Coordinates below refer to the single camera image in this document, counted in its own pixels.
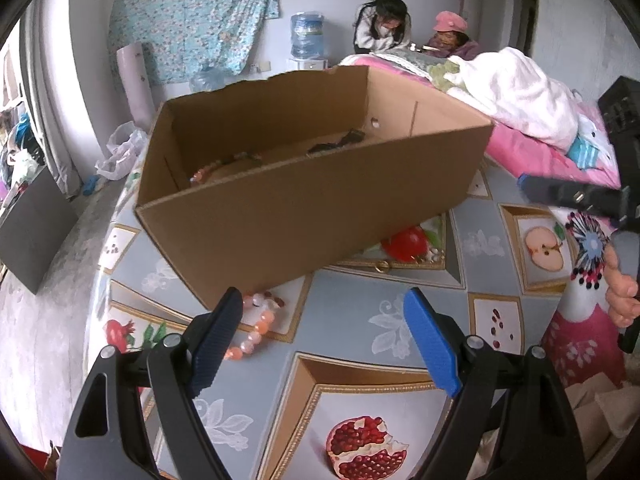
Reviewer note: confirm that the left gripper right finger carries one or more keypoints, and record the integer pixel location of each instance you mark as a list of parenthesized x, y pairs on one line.
[(438, 339)]

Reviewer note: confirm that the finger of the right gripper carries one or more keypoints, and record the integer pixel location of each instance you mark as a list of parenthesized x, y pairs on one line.
[(584, 197)]

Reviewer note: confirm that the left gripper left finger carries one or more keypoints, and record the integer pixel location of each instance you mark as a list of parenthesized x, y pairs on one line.
[(208, 338)]

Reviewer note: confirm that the right hand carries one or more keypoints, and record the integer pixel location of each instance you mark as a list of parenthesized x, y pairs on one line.
[(622, 293)]

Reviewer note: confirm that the pink white bedding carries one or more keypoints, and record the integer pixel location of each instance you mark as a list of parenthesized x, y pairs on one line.
[(541, 126)]

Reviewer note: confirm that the fruit pattern tablecloth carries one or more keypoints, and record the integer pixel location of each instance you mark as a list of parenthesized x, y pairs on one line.
[(340, 346)]

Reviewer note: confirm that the brown cardboard box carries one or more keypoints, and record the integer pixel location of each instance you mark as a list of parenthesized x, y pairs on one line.
[(230, 197)]

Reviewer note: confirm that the person in pink hat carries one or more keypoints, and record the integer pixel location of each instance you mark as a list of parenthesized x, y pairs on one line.
[(451, 38)]

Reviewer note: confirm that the grey flat board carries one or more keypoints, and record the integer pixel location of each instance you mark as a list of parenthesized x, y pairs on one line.
[(34, 229)]

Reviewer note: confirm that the white plastic bag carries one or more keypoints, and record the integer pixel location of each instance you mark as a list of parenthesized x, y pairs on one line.
[(125, 145)]

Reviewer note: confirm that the girl in white top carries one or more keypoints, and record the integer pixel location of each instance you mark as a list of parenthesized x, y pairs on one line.
[(381, 25)]

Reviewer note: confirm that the hanging clothes on rack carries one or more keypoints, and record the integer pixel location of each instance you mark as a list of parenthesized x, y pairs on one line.
[(21, 153)]

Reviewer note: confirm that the pink rolled mat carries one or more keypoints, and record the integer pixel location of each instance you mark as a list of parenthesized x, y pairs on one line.
[(135, 81)]

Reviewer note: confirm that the blue water jug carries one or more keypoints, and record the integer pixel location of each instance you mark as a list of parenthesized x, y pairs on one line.
[(307, 39)]

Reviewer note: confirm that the floral blue wall cloth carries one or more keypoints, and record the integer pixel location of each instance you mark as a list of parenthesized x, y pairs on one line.
[(181, 37)]

